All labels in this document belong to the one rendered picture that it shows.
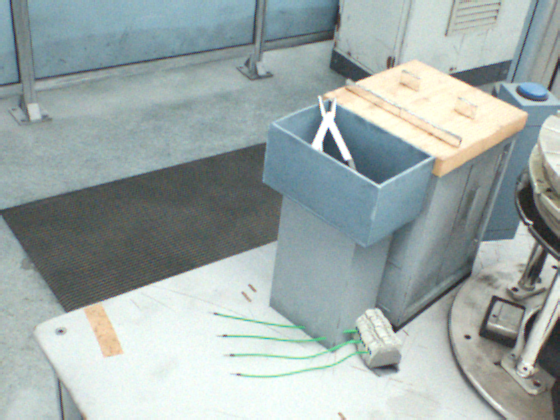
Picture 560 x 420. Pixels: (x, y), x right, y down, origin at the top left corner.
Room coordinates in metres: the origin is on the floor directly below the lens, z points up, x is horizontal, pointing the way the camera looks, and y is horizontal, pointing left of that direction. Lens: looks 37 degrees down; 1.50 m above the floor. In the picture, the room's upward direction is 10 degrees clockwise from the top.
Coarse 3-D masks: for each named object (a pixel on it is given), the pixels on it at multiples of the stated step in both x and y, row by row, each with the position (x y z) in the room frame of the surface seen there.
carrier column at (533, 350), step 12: (552, 288) 0.70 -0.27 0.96; (552, 300) 0.70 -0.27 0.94; (540, 312) 0.71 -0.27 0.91; (552, 312) 0.70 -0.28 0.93; (540, 324) 0.70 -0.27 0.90; (552, 324) 0.70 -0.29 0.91; (528, 336) 0.71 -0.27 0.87; (540, 336) 0.70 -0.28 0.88; (528, 348) 0.70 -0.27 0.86; (540, 348) 0.70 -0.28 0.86; (528, 360) 0.70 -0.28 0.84; (516, 372) 0.70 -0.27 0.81; (528, 372) 0.70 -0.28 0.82
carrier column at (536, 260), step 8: (536, 248) 0.88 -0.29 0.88; (528, 256) 0.89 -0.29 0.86; (536, 256) 0.88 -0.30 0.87; (544, 256) 0.88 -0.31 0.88; (528, 264) 0.88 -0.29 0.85; (536, 264) 0.88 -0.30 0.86; (544, 264) 0.88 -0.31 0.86; (528, 272) 0.88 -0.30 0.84; (536, 272) 0.88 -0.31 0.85; (520, 280) 0.89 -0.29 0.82; (528, 280) 0.88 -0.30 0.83; (536, 280) 0.88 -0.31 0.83; (528, 288) 0.88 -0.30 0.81
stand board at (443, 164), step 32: (416, 64) 1.02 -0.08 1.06; (352, 96) 0.88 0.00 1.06; (384, 96) 0.90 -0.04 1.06; (416, 96) 0.92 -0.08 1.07; (448, 96) 0.93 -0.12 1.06; (480, 96) 0.95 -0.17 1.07; (384, 128) 0.82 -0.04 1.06; (416, 128) 0.83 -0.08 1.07; (448, 128) 0.84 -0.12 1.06; (480, 128) 0.86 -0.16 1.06; (512, 128) 0.90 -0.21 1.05; (448, 160) 0.77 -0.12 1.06
